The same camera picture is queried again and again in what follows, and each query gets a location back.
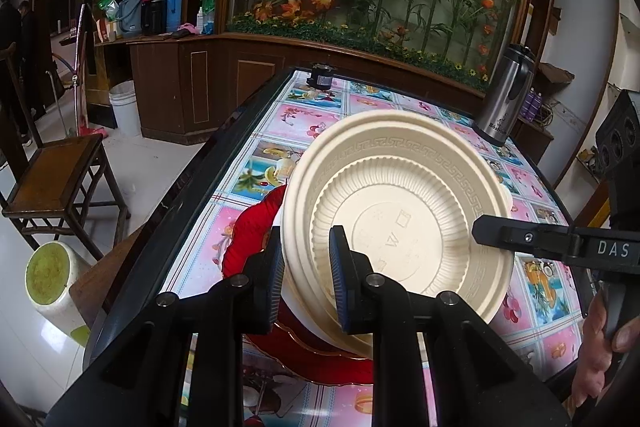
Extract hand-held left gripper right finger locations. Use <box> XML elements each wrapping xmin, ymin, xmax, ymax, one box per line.
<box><xmin>328</xmin><ymin>226</ymin><xmax>571</xmax><ymax>427</ymax></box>

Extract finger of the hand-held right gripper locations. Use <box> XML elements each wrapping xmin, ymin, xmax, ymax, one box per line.
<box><xmin>471</xmin><ymin>214</ymin><xmax>583</xmax><ymax>264</ymax></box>

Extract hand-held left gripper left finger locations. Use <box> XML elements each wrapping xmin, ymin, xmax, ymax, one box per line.
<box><xmin>47</xmin><ymin>227</ymin><xmax>287</xmax><ymax>427</ymax></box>

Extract large red glass plate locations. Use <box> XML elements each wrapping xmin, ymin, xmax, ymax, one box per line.
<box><xmin>220</xmin><ymin>187</ymin><xmax>376</xmax><ymax>386</ymax></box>

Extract person's right hand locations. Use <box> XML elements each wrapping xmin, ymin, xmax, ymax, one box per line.
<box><xmin>570</xmin><ymin>291</ymin><xmax>640</xmax><ymax>410</ymax></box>

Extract fruit printed tablecloth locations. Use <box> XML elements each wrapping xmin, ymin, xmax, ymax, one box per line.
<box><xmin>165</xmin><ymin>69</ymin><xmax>586</xmax><ymax>427</ymax></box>

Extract stainless steel thermos jug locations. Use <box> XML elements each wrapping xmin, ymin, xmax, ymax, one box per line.
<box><xmin>472</xmin><ymin>43</ymin><xmax>536</xmax><ymax>146</ymax></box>

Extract small black device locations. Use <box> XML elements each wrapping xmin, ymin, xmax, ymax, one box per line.
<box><xmin>306</xmin><ymin>63</ymin><xmax>337</xmax><ymax>90</ymax></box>

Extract white stool with green top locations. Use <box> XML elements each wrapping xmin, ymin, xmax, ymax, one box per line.
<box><xmin>24</xmin><ymin>241</ymin><xmax>93</xmax><ymax>348</ymax></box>

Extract white plastic bucket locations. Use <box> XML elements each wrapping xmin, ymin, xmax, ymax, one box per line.
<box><xmin>108</xmin><ymin>80</ymin><xmax>142</xmax><ymax>138</ymax></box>

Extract dark wooden counter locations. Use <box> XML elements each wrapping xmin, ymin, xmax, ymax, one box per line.
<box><xmin>92</xmin><ymin>32</ymin><xmax>556</xmax><ymax>162</ymax></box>

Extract wooden chair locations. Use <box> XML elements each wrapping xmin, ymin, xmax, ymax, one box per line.
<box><xmin>0</xmin><ymin>42</ymin><xmax>132</xmax><ymax>258</ymax></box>

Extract blue thermos flask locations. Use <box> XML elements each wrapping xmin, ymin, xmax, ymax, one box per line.
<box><xmin>166</xmin><ymin>0</ymin><xmax>185</xmax><ymax>32</ymax></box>

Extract black thermos flask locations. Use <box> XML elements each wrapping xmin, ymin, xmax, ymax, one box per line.
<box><xmin>140</xmin><ymin>0</ymin><xmax>171</xmax><ymax>35</ymax></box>

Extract grey-blue water jug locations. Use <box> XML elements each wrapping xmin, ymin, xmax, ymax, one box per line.
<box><xmin>117</xmin><ymin>0</ymin><xmax>143</xmax><ymax>38</ymax></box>

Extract broom with metal handle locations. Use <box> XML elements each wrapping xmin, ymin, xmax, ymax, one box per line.
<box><xmin>72</xmin><ymin>4</ymin><xmax>108</xmax><ymax>138</ymax></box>

